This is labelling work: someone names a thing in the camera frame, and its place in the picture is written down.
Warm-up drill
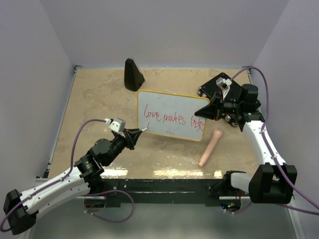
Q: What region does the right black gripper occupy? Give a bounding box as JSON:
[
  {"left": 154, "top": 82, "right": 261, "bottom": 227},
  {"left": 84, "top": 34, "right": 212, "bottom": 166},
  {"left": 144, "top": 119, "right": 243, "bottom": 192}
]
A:
[{"left": 195, "top": 92, "right": 242, "bottom": 121}]

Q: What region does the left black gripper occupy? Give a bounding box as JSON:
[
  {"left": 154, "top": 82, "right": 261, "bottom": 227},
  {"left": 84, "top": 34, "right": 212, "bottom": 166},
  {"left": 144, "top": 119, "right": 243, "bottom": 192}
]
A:
[{"left": 105, "top": 127, "right": 142, "bottom": 165}]

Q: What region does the yellow framed whiteboard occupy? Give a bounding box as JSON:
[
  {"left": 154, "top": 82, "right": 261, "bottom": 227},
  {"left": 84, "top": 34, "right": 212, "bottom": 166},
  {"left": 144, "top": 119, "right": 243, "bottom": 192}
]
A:
[{"left": 137, "top": 90, "right": 209, "bottom": 142}]

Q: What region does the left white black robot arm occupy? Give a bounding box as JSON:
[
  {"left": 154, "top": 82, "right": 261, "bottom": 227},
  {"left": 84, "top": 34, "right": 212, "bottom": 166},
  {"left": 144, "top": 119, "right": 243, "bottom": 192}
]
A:
[{"left": 1, "top": 128, "right": 143, "bottom": 235}]

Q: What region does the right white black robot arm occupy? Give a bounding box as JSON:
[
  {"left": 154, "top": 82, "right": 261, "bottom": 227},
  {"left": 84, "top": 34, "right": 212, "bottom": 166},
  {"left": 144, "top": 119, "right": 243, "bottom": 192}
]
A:
[{"left": 195, "top": 83, "right": 297, "bottom": 204}]

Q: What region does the black flat electronic box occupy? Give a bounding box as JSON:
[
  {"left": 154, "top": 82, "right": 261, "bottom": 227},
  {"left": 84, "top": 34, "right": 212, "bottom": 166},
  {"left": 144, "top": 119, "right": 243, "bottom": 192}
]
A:
[{"left": 197, "top": 72, "right": 261, "bottom": 126}]

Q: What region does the black wedge stand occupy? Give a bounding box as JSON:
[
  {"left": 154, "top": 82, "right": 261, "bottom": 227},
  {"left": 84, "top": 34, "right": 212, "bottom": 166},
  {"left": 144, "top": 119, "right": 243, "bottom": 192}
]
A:
[{"left": 124, "top": 58, "right": 145, "bottom": 92}]

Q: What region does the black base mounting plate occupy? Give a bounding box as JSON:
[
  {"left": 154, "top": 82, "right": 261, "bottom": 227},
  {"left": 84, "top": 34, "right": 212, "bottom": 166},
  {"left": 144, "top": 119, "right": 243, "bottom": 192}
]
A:
[{"left": 73, "top": 178, "right": 252, "bottom": 209}]

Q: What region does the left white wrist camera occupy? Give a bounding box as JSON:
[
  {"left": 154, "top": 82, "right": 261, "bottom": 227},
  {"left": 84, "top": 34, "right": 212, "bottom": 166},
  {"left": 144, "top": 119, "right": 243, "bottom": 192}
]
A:
[{"left": 105, "top": 118, "right": 126, "bottom": 136}]

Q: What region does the pink plastic handle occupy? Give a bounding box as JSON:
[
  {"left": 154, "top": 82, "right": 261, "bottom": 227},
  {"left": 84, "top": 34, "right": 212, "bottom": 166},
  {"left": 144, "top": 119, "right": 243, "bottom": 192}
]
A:
[{"left": 197, "top": 128, "right": 223, "bottom": 167}]

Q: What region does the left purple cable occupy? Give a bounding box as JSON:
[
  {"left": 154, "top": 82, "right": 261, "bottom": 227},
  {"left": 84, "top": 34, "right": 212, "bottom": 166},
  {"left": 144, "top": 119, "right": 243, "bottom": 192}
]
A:
[{"left": 0, "top": 119, "right": 135, "bottom": 231}]

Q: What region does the purple cable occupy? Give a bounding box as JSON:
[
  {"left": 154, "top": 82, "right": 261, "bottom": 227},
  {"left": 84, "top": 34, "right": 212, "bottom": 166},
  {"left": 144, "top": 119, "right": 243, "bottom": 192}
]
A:
[
  {"left": 0, "top": 119, "right": 135, "bottom": 231},
  {"left": 224, "top": 65, "right": 319, "bottom": 216}
]

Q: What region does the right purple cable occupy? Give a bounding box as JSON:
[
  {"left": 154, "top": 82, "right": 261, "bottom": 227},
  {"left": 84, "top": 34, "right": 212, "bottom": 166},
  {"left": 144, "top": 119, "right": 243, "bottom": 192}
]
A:
[{"left": 224, "top": 65, "right": 319, "bottom": 216}]

